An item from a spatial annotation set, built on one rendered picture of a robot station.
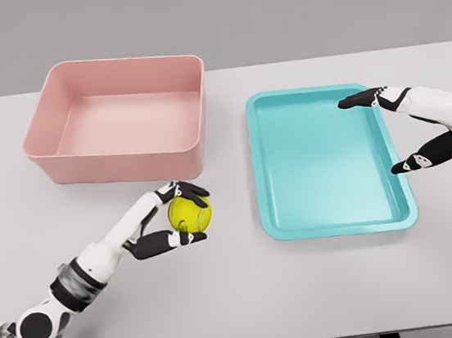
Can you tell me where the blue rectangular tray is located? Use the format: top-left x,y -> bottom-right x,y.
242,75 -> 420,247

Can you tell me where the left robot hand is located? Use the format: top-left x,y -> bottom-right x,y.
99,176 -> 218,264

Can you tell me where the yellow tennis ball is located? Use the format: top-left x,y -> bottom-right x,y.
165,192 -> 215,237

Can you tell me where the pink rectangular basket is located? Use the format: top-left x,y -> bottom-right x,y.
11,44 -> 218,200

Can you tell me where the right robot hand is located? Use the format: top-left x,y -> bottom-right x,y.
336,77 -> 452,182

